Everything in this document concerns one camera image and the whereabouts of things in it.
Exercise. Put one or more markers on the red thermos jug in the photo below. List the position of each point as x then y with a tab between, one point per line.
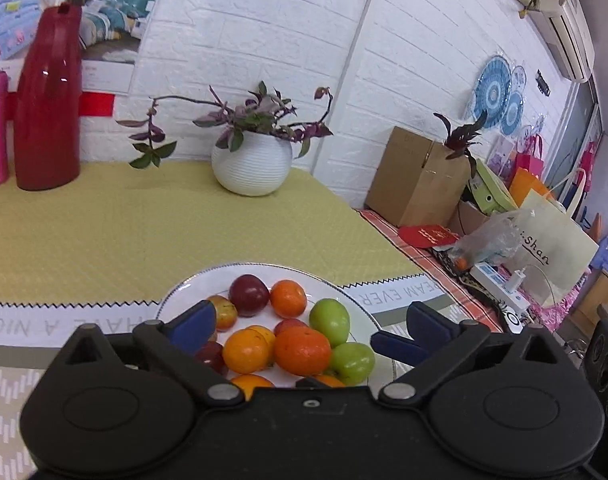
46	121

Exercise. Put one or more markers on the white power strip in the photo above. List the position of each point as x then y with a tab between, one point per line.
496	284

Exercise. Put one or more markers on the small orange mandarin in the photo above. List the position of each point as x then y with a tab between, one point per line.
246	352

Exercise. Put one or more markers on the green patterned tablecloth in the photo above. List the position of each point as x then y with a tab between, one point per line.
109	246

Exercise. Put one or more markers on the small orange in plate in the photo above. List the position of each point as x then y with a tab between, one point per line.
270	339

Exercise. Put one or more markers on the large tangerine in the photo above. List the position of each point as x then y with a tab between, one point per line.
302	351

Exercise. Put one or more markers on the blue round wall decorations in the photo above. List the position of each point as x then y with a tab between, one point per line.
499	92

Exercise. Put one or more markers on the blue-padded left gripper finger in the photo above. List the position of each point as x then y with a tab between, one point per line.
171	347

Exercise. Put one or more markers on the pink gift bag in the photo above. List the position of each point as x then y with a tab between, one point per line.
531	157

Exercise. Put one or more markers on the white ribbed plant pot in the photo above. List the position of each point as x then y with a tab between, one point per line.
257	168

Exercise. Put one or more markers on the purple trailing plant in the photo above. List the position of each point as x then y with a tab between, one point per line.
263	113

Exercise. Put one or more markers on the large orange front right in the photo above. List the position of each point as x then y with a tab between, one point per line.
329	381

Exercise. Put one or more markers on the medium tangerine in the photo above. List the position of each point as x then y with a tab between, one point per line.
288	299

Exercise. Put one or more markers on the dark red plum back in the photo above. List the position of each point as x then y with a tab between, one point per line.
249	295

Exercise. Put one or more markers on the dark red plum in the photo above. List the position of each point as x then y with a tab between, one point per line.
249	295
211	354

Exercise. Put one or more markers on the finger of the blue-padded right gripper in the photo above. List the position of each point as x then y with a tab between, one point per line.
451	347

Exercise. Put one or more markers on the orange paper bag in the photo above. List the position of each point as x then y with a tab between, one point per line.
524	182

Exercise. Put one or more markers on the clear plastic bag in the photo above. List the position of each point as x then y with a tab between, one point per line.
495	242

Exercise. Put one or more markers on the beige Shan tote bag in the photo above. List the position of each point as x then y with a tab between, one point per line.
555	250

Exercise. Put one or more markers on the brown cardboard box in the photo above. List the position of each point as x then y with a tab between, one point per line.
418	182

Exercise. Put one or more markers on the white ceramic plate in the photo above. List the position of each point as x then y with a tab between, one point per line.
273	324

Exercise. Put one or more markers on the green apple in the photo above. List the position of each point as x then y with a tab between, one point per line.
351	363
329	317

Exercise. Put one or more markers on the large orange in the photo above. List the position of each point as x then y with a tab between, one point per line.
248	383
329	381

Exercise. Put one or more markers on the small red apple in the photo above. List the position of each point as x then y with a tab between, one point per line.
287	324

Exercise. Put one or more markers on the red envelope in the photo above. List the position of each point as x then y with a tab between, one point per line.
425	237

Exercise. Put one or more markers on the dark purple potted plant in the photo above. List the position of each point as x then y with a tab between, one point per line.
460	139

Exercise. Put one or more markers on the red-yellow apple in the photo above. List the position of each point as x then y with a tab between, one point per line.
226	312

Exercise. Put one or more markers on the green box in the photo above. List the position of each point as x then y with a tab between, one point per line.
489	192

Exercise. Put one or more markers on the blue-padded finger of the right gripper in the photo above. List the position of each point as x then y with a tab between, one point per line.
398	348

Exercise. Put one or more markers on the dark red plum front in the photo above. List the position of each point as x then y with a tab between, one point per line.
211	354

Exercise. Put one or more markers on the white air conditioner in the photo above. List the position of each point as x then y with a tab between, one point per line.
563	26

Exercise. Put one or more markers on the large orange front left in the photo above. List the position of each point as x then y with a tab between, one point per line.
248	383

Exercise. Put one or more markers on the bedding poster on wall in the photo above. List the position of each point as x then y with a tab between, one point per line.
108	34

